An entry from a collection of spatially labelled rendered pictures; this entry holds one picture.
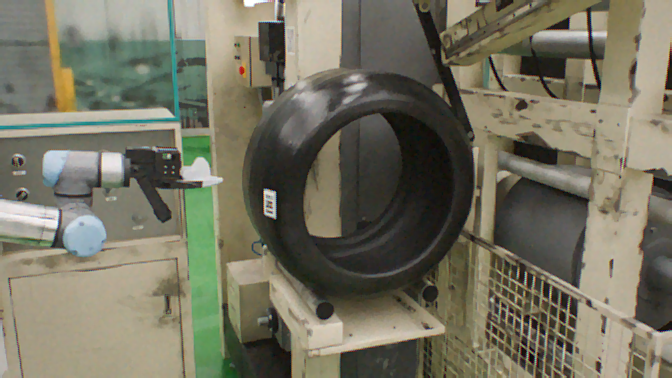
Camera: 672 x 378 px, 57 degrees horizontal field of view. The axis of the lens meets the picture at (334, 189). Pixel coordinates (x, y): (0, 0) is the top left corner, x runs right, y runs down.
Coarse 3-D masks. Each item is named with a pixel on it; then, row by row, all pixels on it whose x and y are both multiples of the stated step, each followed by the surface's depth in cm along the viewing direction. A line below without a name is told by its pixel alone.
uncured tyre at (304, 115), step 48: (288, 96) 146; (336, 96) 135; (384, 96) 137; (432, 96) 144; (288, 144) 134; (432, 144) 170; (288, 192) 134; (432, 192) 172; (288, 240) 137; (336, 240) 171; (384, 240) 175; (432, 240) 152; (336, 288) 145; (384, 288) 149
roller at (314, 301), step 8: (280, 264) 173; (296, 280) 159; (296, 288) 159; (304, 288) 154; (304, 296) 152; (312, 296) 149; (320, 296) 148; (312, 304) 147; (320, 304) 144; (328, 304) 144; (320, 312) 144; (328, 312) 145
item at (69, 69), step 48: (0, 0) 165; (48, 0) 169; (96, 0) 173; (144, 0) 177; (0, 48) 167; (48, 48) 171; (96, 48) 175; (144, 48) 180; (0, 96) 170; (48, 96) 174; (96, 96) 178; (144, 96) 183
